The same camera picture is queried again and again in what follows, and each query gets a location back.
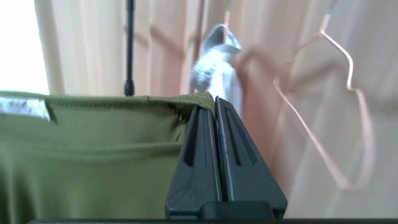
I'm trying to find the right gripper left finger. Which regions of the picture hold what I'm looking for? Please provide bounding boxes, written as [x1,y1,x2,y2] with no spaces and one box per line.
[164,105,223,220]

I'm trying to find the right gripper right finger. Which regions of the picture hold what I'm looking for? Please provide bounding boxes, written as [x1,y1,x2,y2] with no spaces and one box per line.
[214,96,289,218]

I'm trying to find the green printed garment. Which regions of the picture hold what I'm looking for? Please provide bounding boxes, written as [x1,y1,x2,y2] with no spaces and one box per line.
[0,91,217,224]

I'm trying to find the pale grey shorts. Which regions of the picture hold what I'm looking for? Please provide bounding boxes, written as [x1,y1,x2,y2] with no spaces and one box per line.
[189,24,245,116]

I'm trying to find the black clothes rack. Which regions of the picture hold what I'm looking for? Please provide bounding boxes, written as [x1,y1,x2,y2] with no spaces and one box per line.
[123,0,137,97]

